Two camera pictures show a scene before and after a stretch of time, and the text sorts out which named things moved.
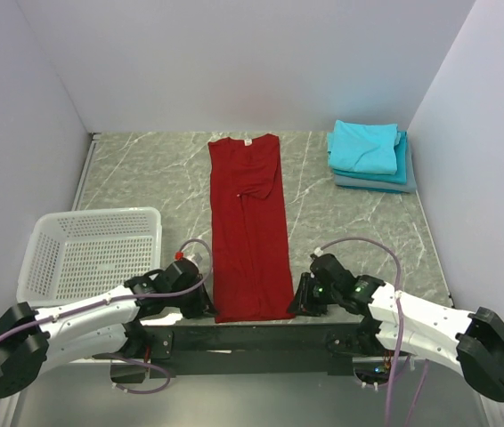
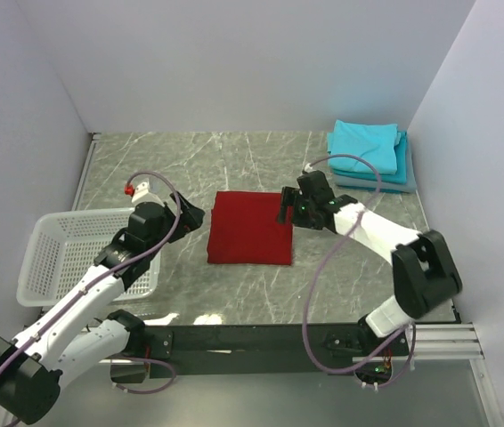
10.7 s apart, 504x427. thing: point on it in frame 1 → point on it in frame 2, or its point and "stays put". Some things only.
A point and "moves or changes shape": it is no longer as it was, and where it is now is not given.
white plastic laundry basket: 76,253 stays put
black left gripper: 203,305 → 191,219
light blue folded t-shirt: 363,148 stays put
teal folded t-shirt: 401,171 stays put
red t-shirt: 251,278 moves or changes shape
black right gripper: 302,302 → 288,198
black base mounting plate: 255,350 stays put
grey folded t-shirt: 383,185 stays put
